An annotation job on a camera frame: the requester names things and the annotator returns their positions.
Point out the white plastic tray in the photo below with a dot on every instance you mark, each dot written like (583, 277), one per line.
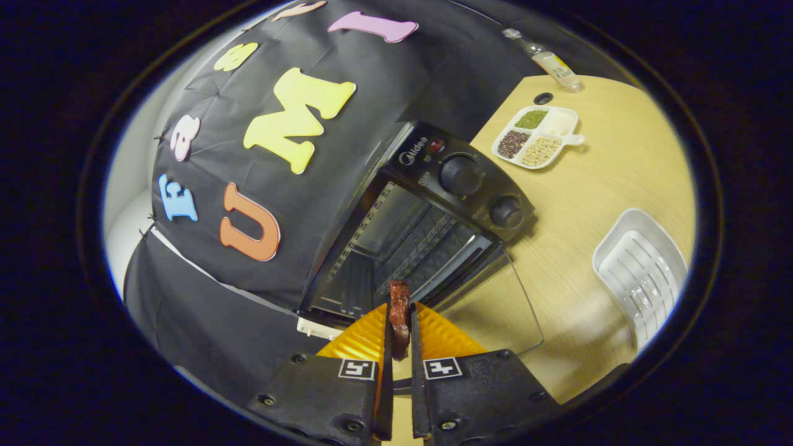
(638, 272)

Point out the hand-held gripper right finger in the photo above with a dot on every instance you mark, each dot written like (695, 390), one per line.
(417, 396)

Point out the brown meat slice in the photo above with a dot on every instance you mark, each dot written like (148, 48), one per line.
(399, 310)

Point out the white divided dish with beans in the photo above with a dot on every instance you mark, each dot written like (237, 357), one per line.
(539, 152)

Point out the small clear glass bottle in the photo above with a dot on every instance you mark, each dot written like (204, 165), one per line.
(557, 67)

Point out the black round table grommet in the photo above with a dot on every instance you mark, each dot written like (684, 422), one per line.
(543, 98)

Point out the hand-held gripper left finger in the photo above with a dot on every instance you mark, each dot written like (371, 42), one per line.
(386, 396)

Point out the black toaster oven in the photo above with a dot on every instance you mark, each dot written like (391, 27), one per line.
(483, 198)

